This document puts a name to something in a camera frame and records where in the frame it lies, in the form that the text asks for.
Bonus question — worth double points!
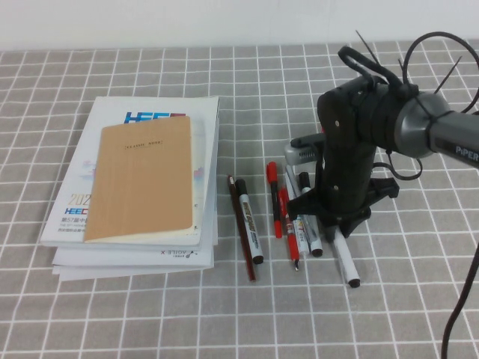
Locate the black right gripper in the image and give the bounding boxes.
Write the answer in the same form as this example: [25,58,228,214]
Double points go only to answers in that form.
[287,80,398,239]

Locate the white marker with black cap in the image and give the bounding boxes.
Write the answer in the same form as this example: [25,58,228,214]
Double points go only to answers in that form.
[298,171,324,258]
[324,226,361,289]

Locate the red gel pen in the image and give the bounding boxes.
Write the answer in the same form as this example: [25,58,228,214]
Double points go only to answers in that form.
[278,186,301,271]

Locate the grey marker pen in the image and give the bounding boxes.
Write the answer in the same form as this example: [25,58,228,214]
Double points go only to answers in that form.
[284,165,311,257]

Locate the red and black marker pen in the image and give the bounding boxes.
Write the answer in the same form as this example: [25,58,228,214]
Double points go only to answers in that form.
[266,162,284,239]

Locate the whiteboard marker with printed label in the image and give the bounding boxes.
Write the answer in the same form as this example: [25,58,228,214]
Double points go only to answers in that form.
[234,179,265,266]

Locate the brown wooden pencil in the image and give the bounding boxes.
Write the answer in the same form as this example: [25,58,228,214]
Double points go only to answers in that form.
[226,174,259,283]

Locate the black zip tie tail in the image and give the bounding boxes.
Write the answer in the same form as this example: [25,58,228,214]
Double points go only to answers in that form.
[355,29,379,73]
[435,55,465,95]

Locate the tan paper notebook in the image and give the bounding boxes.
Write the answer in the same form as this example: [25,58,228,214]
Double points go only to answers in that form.
[82,114,195,244]

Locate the grey checked tablecloth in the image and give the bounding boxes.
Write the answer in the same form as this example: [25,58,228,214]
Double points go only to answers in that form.
[0,40,479,359]

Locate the white brochure with red text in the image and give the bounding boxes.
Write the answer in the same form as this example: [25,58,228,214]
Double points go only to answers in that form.
[52,244,217,269]

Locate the thin white magazine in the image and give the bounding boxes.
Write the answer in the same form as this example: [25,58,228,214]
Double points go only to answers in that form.
[52,263,215,283]

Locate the white HEEC catalogue book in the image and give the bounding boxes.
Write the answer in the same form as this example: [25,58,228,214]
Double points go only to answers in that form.
[40,96,221,248]

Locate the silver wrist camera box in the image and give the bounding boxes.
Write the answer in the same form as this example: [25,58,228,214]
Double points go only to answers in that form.
[283,135,327,166]

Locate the thin black cable under arm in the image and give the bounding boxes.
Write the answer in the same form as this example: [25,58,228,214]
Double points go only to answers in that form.
[373,148,424,182]

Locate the dark braided cable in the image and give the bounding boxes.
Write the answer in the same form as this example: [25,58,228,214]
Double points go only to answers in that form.
[440,242,479,359]

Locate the thick black wrist cable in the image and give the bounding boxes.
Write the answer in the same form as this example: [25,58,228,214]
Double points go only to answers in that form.
[338,45,420,99]

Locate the thin black looped cable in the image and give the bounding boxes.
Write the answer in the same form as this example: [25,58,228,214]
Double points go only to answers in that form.
[405,31,479,114]

